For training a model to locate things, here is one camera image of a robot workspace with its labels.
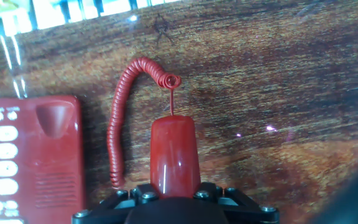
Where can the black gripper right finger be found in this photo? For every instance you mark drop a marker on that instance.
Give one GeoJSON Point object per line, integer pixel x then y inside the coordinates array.
{"type": "Point", "coordinates": [247, 207]}

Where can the red telephone base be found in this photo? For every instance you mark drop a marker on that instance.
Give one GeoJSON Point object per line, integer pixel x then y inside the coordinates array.
{"type": "Point", "coordinates": [51, 161]}

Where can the red telephone handset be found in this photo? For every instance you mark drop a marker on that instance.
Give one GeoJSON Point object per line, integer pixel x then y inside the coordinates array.
{"type": "Point", "coordinates": [174, 158]}

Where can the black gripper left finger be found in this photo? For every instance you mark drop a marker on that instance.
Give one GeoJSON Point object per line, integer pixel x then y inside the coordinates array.
{"type": "Point", "coordinates": [110, 208]}

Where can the dark wooden board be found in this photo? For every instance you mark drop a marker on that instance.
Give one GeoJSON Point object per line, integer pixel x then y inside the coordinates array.
{"type": "Point", "coordinates": [259, 77]}

